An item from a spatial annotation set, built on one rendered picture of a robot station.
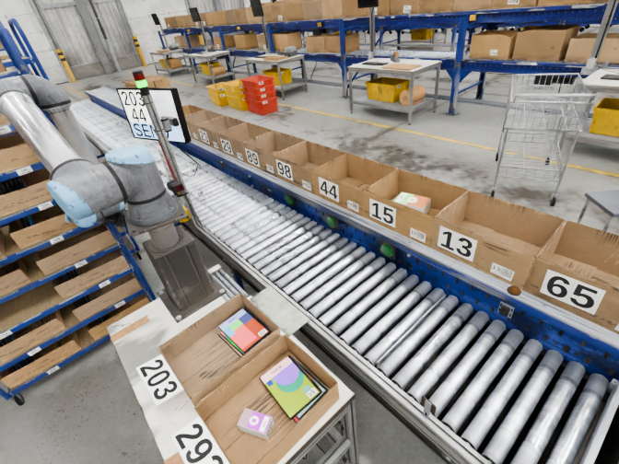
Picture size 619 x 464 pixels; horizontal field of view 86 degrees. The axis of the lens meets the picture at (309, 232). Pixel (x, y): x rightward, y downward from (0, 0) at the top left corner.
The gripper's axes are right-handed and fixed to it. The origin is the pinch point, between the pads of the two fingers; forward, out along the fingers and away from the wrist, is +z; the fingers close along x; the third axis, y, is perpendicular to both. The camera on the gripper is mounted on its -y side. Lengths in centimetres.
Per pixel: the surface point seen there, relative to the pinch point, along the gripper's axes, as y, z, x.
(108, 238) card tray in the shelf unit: 27.4, -10.3, -20.1
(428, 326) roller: -22, 59, 151
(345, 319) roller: -10, 42, 126
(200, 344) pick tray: 17, -3, 94
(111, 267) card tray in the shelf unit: 47, -6, -18
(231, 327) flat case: 7, 6, 98
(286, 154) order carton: -53, 79, 12
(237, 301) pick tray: 2, 13, 89
